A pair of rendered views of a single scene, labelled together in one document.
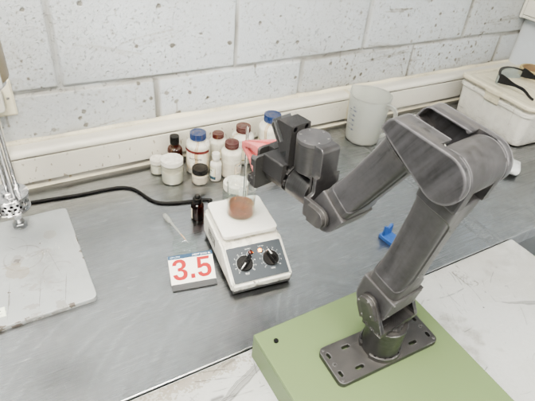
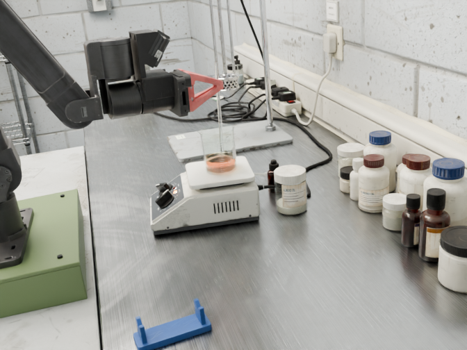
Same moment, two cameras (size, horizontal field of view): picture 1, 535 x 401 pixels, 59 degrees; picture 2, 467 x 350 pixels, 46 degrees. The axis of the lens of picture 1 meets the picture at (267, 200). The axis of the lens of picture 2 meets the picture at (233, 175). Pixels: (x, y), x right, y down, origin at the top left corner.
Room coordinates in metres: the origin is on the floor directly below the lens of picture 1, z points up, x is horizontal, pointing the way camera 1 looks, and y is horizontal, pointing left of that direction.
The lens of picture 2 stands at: (1.12, -0.85, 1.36)
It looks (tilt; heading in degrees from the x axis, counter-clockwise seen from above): 22 degrees down; 109
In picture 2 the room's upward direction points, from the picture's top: 5 degrees counter-clockwise
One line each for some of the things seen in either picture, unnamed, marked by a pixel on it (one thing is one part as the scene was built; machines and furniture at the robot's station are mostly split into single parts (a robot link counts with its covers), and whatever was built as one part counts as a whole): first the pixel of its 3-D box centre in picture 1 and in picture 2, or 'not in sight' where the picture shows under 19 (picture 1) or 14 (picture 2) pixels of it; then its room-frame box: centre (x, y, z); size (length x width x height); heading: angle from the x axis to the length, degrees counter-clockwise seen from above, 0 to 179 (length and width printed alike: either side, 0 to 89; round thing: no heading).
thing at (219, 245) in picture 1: (244, 239); (207, 194); (0.75, 0.04, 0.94); 0.22 x 0.13 x 0.08; 26
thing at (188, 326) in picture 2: (400, 240); (171, 323); (0.83, -0.31, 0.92); 0.10 x 0.03 x 0.04; 40
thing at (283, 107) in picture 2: not in sight; (271, 94); (0.67, 0.86, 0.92); 0.40 x 0.06 x 0.04; 123
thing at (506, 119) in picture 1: (524, 103); not in sight; (1.57, -0.86, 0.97); 0.37 x 0.31 x 0.14; 119
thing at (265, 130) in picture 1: (271, 134); (446, 200); (1.17, 0.01, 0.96); 0.07 x 0.07 x 0.13
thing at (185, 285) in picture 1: (192, 270); not in sight; (0.66, 0.14, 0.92); 0.09 x 0.06 x 0.04; 111
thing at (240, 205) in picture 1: (242, 199); (217, 150); (0.78, 0.05, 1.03); 0.07 x 0.06 x 0.08; 41
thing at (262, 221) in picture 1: (241, 216); (218, 171); (0.77, 0.05, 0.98); 0.12 x 0.12 x 0.01; 26
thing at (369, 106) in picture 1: (369, 118); not in sight; (1.32, -0.29, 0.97); 0.18 x 0.13 x 0.15; 43
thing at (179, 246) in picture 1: (185, 245); not in sight; (0.74, 0.17, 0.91); 0.06 x 0.06 x 0.02
